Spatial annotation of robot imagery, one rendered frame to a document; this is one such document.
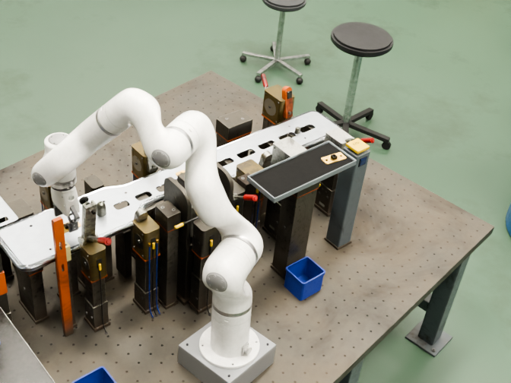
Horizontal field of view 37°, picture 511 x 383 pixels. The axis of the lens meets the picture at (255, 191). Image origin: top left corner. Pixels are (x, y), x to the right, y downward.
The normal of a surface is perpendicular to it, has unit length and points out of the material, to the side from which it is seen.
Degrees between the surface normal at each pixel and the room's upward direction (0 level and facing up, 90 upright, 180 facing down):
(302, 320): 0
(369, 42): 0
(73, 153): 57
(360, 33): 0
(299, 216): 90
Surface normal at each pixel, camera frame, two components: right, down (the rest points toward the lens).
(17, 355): 0.09, -0.77
